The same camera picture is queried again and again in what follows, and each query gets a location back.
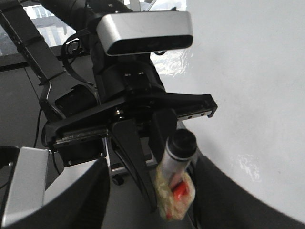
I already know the black white whiteboard marker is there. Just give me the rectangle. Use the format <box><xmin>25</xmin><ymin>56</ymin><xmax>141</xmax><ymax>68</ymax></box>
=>
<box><xmin>154</xmin><ymin>129</ymin><xmax>197</xmax><ymax>221</ymax></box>

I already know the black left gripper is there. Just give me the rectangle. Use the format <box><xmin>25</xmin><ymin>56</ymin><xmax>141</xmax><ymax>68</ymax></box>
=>
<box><xmin>42</xmin><ymin>61</ymin><xmax>217</xmax><ymax>213</ymax></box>

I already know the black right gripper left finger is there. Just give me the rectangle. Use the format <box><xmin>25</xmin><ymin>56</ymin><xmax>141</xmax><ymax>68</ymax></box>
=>
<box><xmin>0</xmin><ymin>146</ymin><xmax>110</xmax><ymax>229</ymax></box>

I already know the white whiteboard with metal frame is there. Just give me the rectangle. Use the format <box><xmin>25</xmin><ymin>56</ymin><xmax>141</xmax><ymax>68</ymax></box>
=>
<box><xmin>151</xmin><ymin>0</ymin><xmax>305</xmax><ymax>222</ymax></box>

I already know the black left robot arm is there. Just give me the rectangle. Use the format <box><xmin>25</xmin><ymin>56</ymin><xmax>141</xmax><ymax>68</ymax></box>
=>
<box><xmin>43</xmin><ymin>0</ymin><xmax>217</xmax><ymax>211</ymax></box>

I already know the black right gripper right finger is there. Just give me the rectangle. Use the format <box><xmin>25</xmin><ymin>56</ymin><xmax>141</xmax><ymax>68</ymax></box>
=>
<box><xmin>194</xmin><ymin>156</ymin><xmax>305</xmax><ymax>229</ymax></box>

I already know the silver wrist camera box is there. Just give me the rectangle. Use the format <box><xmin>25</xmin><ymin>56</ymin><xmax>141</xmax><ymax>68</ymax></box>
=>
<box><xmin>96</xmin><ymin>11</ymin><xmax>193</xmax><ymax>56</ymax></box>

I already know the black metal frame strut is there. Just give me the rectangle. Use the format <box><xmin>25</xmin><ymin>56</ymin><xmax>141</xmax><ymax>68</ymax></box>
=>
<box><xmin>0</xmin><ymin>0</ymin><xmax>67</xmax><ymax>85</ymax></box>

